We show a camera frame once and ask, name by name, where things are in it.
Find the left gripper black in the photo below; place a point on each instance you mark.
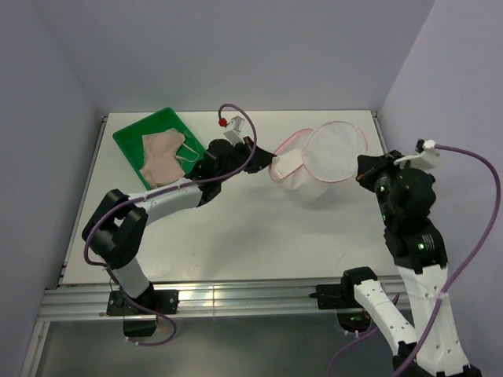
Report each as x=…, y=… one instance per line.
x=259, y=159

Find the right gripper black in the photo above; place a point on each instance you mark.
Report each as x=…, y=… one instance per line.
x=368, y=165

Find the white bra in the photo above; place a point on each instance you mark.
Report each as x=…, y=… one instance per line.
x=286, y=164

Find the white mesh laundry bag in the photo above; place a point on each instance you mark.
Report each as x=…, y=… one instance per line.
x=329, y=157

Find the beige pink bra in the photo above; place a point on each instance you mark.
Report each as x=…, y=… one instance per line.
x=164, y=155

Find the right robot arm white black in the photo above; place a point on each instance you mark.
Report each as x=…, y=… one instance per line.
x=430, y=345

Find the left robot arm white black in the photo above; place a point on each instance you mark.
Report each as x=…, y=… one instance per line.
x=114, y=232

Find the green plastic tray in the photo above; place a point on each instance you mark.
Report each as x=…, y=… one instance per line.
x=129, y=139

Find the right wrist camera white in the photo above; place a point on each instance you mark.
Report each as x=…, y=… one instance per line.
x=426, y=156

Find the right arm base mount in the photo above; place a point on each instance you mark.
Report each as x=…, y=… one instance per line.
x=351, y=317

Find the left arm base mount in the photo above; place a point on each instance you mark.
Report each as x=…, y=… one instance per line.
x=164, y=301

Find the aluminium front rail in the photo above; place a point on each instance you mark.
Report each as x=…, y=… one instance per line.
x=207, y=299

